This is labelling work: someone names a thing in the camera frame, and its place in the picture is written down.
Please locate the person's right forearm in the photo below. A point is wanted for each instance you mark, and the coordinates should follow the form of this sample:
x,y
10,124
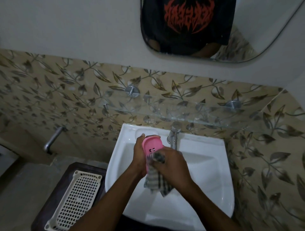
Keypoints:
x,y
205,207

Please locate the person's left fingers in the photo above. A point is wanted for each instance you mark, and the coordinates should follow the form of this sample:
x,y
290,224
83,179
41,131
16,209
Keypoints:
x,y
142,136

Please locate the wall mirror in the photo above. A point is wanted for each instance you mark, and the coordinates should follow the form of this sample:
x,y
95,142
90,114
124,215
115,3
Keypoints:
x,y
214,28

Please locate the person's left forearm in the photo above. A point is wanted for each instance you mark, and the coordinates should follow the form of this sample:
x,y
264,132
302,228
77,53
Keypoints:
x,y
112,202

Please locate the glass wall shelf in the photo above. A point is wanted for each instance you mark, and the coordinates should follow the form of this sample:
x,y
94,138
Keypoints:
x,y
181,111

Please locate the chrome wall tap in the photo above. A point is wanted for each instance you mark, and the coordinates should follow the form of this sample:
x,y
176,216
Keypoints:
x,y
52,140

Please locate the chrome sink faucet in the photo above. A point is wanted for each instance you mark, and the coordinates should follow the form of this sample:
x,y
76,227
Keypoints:
x,y
174,136

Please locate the person's right hand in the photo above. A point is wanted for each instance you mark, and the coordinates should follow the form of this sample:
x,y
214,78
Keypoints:
x,y
172,166

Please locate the pink plastic soap dish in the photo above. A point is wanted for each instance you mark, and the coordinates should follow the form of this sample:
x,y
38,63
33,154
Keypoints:
x,y
152,147

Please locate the white ceramic sink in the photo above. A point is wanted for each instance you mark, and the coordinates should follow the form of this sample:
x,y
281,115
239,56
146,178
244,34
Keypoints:
x,y
202,171

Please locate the person's left hand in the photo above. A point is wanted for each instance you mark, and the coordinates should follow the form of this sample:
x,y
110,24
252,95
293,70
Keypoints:
x,y
137,157

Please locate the chrome shelf bracket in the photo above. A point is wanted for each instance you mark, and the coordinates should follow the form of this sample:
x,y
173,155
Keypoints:
x,y
132,91
233,105

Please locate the white plastic basket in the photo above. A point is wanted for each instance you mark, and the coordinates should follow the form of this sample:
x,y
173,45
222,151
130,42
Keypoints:
x,y
75,201

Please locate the dark brown stool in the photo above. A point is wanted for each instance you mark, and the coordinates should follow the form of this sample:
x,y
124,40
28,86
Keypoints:
x,y
57,197

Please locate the checkered grey cloth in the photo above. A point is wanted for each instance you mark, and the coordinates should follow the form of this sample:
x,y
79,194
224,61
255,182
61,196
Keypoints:
x,y
156,178

